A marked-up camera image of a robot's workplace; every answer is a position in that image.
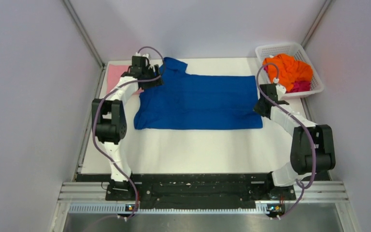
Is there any aluminium corner post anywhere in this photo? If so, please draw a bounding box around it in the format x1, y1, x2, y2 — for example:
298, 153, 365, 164
61, 0, 104, 68
301, 0, 335, 48

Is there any magenta t shirt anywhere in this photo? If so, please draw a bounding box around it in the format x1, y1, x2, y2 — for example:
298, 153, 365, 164
289, 81, 311, 93

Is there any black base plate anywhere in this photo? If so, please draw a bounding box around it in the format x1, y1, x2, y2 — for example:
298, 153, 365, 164
75, 173, 330, 210

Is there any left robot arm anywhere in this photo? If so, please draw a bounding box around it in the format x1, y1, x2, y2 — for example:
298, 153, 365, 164
92, 53, 162, 200

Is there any aluminium front rail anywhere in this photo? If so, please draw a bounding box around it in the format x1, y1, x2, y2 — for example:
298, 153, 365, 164
58, 181, 348, 215

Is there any orange t shirt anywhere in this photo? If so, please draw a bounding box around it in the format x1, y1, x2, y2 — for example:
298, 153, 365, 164
262, 54, 314, 93

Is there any folded pink t shirt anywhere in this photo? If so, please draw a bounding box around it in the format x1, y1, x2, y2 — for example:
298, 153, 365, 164
106, 64, 129, 94

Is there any right aluminium corner post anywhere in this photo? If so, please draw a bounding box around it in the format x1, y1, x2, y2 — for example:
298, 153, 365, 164
301, 0, 335, 48

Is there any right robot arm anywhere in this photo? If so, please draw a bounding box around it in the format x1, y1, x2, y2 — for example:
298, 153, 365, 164
254, 84, 336, 199

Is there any left aluminium corner post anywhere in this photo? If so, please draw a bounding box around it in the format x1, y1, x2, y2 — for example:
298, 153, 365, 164
61, 0, 104, 68

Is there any blue t shirt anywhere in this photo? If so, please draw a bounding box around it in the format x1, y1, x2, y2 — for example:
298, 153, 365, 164
133, 57, 263, 130

